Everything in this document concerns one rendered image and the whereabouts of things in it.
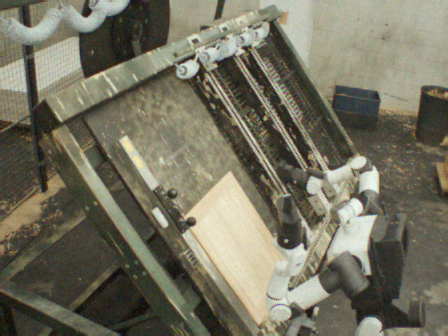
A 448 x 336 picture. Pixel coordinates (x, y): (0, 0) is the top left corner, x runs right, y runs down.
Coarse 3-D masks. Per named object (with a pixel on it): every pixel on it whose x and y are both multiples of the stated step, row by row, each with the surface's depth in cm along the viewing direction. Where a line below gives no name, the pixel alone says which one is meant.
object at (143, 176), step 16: (128, 160) 181; (144, 176) 181; (144, 192) 184; (160, 208) 183; (176, 240) 187; (192, 240) 187; (208, 272) 187; (224, 288) 190; (224, 304) 191; (240, 304) 193; (240, 320) 191
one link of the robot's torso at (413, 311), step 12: (384, 300) 188; (396, 300) 187; (408, 300) 190; (420, 300) 189; (384, 312) 188; (396, 312) 186; (408, 312) 186; (420, 312) 184; (396, 324) 189; (408, 324) 186; (420, 324) 184
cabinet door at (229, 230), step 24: (216, 192) 213; (240, 192) 226; (216, 216) 208; (240, 216) 220; (216, 240) 202; (240, 240) 213; (264, 240) 227; (216, 264) 195; (240, 264) 207; (264, 264) 220; (240, 288) 200; (264, 288) 213; (264, 312) 206
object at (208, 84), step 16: (224, 48) 225; (208, 64) 231; (208, 80) 233; (208, 96) 237; (224, 96) 238; (224, 112) 237; (240, 128) 237; (240, 144) 240; (256, 144) 242; (256, 160) 240; (256, 176) 244; (272, 176) 243; (272, 192) 244; (304, 224) 248
